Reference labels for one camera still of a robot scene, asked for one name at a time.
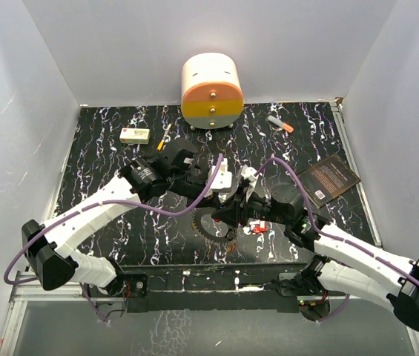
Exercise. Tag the aluminium frame rail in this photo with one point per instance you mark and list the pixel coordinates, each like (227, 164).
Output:
(200, 311)

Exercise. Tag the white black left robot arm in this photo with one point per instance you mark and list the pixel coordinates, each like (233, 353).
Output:
(51, 247)

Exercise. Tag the yellow and white pen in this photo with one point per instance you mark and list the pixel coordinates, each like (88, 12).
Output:
(165, 135)

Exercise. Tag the round three-colour drawer cabinet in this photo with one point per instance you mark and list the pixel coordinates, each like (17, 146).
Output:
(211, 95)

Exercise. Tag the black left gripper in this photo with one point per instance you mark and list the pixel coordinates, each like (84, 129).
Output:
(203, 191)

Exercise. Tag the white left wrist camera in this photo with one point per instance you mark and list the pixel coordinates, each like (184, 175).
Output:
(223, 180)

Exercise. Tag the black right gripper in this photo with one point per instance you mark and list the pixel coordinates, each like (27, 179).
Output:
(232, 216)

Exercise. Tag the dark paperback book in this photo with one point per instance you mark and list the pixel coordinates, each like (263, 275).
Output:
(327, 180)

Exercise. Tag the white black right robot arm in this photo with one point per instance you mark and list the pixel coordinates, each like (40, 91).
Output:
(341, 262)

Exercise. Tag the orange and grey marker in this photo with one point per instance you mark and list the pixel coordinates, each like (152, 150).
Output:
(280, 124)

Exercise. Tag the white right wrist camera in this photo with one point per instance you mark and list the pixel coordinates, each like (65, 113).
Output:
(248, 178)

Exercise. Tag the white small cardboard box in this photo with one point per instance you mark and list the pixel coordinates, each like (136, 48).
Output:
(135, 136)

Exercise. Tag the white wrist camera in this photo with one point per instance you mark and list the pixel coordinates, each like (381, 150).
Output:
(223, 180)
(248, 178)

